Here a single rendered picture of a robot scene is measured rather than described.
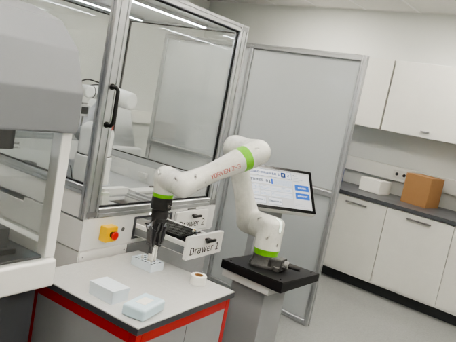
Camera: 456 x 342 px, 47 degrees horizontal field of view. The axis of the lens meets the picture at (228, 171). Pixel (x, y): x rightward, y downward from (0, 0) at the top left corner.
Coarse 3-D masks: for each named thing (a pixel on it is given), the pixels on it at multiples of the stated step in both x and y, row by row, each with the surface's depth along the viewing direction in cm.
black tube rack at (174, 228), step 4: (168, 220) 276; (148, 224) 260; (172, 224) 269; (176, 224) 271; (168, 228) 260; (172, 228) 262; (176, 228) 262; (180, 228) 264; (184, 228) 265; (188, 228) 267; (168, 232) 253; (172, 232) 254; (176, 232) 256; (180, 232) 257; (184, 232) 258; (188, 232) 259; (172, 236) 257; (176, 236) 252; (184, 236) 261; (184, 240) 254
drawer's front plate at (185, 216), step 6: (192, 210) 295; (198, 210) 298; (204, 210) 304; (180, 216) 286; (186, 216) 290; (192, 216) 295; (204, 216) 305; (186, 222) 291; (192, 222) 296; (198, 222) 301; (204, 222) 306; (198, 228) 303
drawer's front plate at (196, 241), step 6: (204, 234) 250; (210, 234) 254; (216, 234) 259; (222, 234) 263; (186, 240) 240; (192, 240) 242; (198, 240) 247; (204, 240) 251; (216, 240) 260; (186, 246) 240; (192, 246) 243; (198, 246) 248; (204, 246) 252; (210, 246) 257; (186, 252) 241; (192, 252) 245; (198, 252) 249; (204, 252) 253; (210, 252) 258; (186, 258) 242; (192, 258) 246
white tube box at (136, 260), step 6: (132, 258) 240; (138, 258) 240; (144, 258) 241; (132, 264) 240; (138, 264) 238; (144, 264) 236; (150, 264) 234; (156, 264) 236; (162, 264) 239; (150, 270) 234; (156, 270) 237
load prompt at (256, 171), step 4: (256, 168) 338; (260, 168) 339; (252, 172) 335; (256, 172) 336; (260, 172) 337; (264, 172) 338; (268, 172) 339; (272, 172) 340; (276, 172) 342; (280, 172) 343; (284, 172) 344; (272, 176) 339; (276, 176) 340; (280, 176) 341; (284, 176) 342; (288, 176) 343
